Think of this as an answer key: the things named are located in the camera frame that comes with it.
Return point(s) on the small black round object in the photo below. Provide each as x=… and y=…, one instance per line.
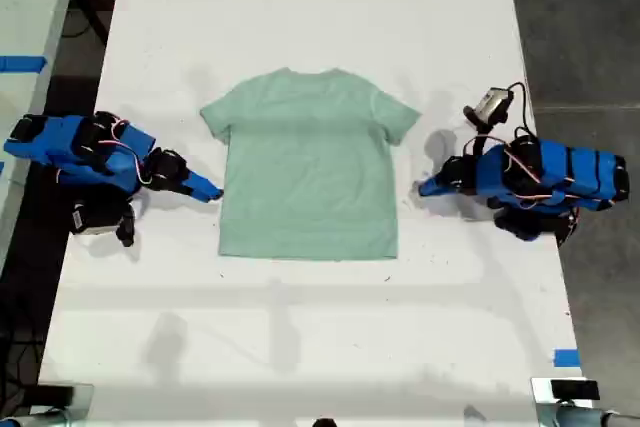
x=324, y=422

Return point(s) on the black box on clear plate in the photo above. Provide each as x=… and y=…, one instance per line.
x=52, y=394

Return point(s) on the long blue tape strip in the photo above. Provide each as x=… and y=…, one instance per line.
x=22, y=63

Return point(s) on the black and silver camera box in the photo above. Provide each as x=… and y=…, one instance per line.
x=491, y=104

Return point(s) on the pale green T-shirt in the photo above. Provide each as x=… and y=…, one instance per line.
x=305, y=172

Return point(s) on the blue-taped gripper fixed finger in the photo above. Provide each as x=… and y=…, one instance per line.
x=202, y=181
x=436, y=180

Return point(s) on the curved black camera stalk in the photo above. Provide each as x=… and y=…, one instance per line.
x=479, y=129

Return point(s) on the grey metal clamp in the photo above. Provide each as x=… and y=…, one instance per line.
x=585, y=417
x=40, y=419

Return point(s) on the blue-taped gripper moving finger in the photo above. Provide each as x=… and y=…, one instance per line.
x=196, y=194
x=434, y=191

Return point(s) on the short blue tape strip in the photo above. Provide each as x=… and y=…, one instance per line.
x=567, y=358

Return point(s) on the black camera box with label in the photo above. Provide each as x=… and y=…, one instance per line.
x=92, y=219

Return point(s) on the short black camera stalk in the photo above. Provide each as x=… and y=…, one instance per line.
x=126, y=227

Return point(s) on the white side table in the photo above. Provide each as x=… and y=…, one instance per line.
x=25, y=72

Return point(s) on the blue and black arm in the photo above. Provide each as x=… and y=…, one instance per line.
x=75, y=147
x=550, y=177

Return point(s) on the black box on white bracket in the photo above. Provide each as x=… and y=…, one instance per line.
x=574, y=389

